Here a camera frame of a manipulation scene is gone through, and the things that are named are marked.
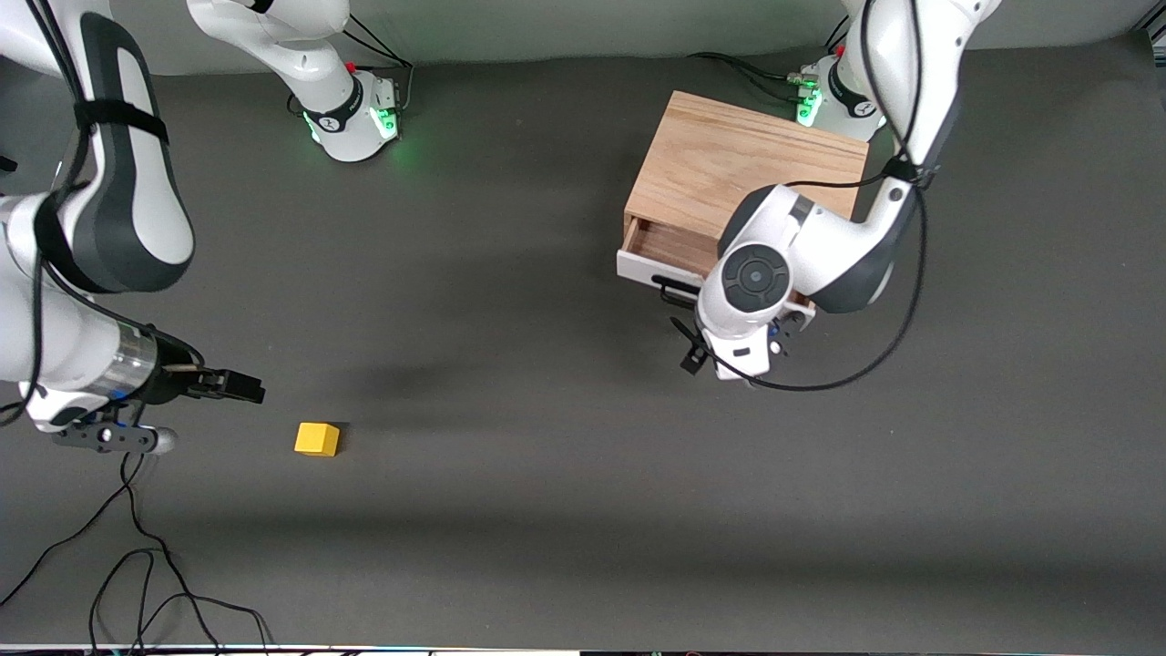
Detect yellow cube block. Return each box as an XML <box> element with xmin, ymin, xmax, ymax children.
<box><xmin>293</xmin><ymin>422</ymin><xmax>341</xmax><ymax>457</ymax></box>

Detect thin black loose cable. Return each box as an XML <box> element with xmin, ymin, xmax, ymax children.
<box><xmin>0</xmin><ymin>453</ymin><xmax>274</xmax><ymax>656</ymax></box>

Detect white-front drawer with black handle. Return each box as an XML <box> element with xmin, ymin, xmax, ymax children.
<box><xmin>617</xmin><ymin>217</ymin><xmax>816</xmax><ymax>331</ymax></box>

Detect black left base cables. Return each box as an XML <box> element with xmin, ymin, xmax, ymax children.
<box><xmin>688</xmin><ymin>18</ymin><xmax>853</xmax><ymax>101</ymax></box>

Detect black base cables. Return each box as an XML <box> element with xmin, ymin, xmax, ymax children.
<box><xmin>332</xmin><ymin>23</ymin><xmax>415</xmax><ymax>115</ymax></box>
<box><xmin>688</xmin><ymin>18</ymin><xmax>853</xmax><ymax>101</ymax></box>

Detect wooden drawer cabinet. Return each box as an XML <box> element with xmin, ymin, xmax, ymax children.
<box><xmin>624</xmin><ymin>90</ymin><xmax>869</xmax><ymax>302</ymax></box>

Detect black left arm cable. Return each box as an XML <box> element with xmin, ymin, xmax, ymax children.
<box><xmin>715</xmin><ymin>0</ymin><xmax>930</xmax><ymax>393</ymax></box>

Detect black right base cables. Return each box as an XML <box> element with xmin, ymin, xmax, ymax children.
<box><xmin>332</xmin><ymin>23</ymin><xmax>415</xmax><ymax>115</ymax></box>

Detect dark grey table mat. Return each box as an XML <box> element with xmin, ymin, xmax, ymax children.
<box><xmin>0</xmin><ymin>32</ymin><xmax>1166</xmax><ymax>650</ymax></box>

